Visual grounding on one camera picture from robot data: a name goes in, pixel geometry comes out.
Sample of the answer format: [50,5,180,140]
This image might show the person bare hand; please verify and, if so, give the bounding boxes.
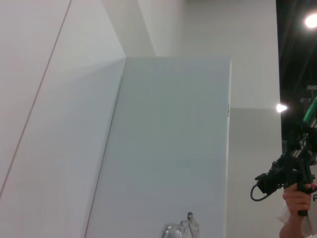
[282,184,317,217]

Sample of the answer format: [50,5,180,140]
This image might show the black handheld camera rig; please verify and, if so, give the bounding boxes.
[250,123,317,217]

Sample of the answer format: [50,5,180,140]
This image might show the clear transparent glasses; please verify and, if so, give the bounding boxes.
[160,211,200,238]

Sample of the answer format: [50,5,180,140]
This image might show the person forearm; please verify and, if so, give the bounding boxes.
[279,214,313,238]

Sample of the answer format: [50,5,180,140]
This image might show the white shirt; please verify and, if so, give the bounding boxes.
[276,193,317,238]

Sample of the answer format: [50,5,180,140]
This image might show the green lit truss beam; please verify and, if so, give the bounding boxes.
[302,95,317,125]

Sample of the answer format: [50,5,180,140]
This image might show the bright round ceiling light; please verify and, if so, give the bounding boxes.
[275,102,289,114]
[303,10,317,30]

